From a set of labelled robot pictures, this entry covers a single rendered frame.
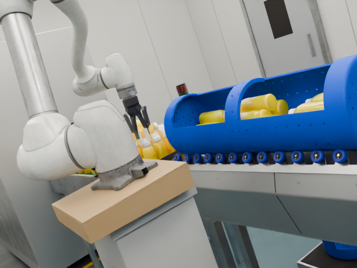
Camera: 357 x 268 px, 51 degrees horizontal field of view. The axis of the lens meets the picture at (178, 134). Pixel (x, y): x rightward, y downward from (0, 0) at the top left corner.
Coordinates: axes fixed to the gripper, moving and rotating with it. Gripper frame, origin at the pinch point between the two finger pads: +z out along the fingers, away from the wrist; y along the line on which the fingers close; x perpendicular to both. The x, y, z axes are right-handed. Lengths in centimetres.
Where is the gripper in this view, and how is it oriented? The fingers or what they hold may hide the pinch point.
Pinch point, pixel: (143, 137)
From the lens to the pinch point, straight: 182.9
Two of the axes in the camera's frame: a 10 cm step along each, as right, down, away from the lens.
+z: 3.3, 9.3, 1.7
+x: -5.9, 0.6, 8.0
